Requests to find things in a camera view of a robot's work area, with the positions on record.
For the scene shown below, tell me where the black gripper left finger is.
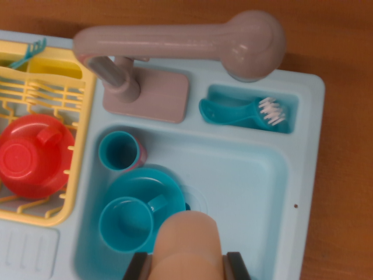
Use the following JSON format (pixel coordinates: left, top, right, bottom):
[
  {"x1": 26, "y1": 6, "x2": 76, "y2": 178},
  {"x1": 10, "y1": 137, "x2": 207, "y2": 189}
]
[{"x1": 122, "y1": 251, "x2": 154, "y2": 280}]

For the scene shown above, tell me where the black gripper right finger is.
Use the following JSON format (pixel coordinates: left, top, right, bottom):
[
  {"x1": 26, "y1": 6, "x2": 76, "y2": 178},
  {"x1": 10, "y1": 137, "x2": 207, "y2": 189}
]
[{"x1": 222, "y1": 251, "x2": 252, "y2": 280}]

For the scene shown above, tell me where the cream detergent bottle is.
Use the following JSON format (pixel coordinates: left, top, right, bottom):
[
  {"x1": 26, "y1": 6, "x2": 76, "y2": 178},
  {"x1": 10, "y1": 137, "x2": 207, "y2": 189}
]
[{"x1": 152, "y1": 210, "x2": 225, "y2": 280}]

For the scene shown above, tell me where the light blue toy sink unit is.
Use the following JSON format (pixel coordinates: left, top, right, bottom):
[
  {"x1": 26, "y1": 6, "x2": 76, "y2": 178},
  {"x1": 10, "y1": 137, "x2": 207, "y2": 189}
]
[{"x1": 0, "y1": 29, "x2": 326, "y2": 280}]

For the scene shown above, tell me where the teal mug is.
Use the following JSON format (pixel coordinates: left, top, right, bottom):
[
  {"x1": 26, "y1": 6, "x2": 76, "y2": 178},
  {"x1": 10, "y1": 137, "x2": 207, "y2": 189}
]
[{"x1": 98, "y1": 192, "x2": 168, "y2": 253}]

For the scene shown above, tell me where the teal plate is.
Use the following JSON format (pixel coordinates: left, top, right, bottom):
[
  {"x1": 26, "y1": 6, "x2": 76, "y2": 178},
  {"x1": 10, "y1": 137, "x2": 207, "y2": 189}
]
[{"x1": 104, "y1": 167, "x2": 187, "y2": 254}]

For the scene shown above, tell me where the teal tumbler cup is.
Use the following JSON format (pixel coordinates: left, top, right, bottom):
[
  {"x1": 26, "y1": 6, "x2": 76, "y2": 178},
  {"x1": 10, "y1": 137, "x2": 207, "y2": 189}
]
[{"x1": 98, "y1": 131, "x2": 140, "y2": 172}]

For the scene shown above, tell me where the red cup on plate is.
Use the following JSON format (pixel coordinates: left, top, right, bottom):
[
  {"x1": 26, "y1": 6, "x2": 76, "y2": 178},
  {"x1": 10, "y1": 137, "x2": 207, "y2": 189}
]
[{"x1": 0, "y1": 114, "x2": 76, "y2": 200}]

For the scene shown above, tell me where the teal dish brush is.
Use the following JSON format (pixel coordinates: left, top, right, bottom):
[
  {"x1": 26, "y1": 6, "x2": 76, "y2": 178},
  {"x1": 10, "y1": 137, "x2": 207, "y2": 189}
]
[{"x1": 199, "y1": 96, "x2": 288, "y2": 132}]

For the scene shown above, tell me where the yellow dish rack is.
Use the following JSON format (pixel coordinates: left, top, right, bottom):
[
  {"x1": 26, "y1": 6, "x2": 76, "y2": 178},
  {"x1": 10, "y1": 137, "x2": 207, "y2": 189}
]
[{"x1": 0, "y1": 39, "x2": 97, "y2": 228}]

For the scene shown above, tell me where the red mug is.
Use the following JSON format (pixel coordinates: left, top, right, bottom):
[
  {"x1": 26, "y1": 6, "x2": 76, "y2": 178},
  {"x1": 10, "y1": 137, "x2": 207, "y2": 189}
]
[{"x1": 0, "y1": 125, "x2": 64, "y2": 187}]

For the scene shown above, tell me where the grey toy faucet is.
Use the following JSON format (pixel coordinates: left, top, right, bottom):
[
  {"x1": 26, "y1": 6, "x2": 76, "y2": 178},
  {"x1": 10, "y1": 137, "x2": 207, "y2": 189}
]
[{"x1": 72, "y1": 10, "x2": 286, "y2": 124}]

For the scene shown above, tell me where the teal toy fork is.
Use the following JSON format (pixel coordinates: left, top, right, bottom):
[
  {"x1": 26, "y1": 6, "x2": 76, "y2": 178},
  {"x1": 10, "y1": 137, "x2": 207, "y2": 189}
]
[{"x1": 7, "y1": 37, "x2": 47, "y2": 71}]

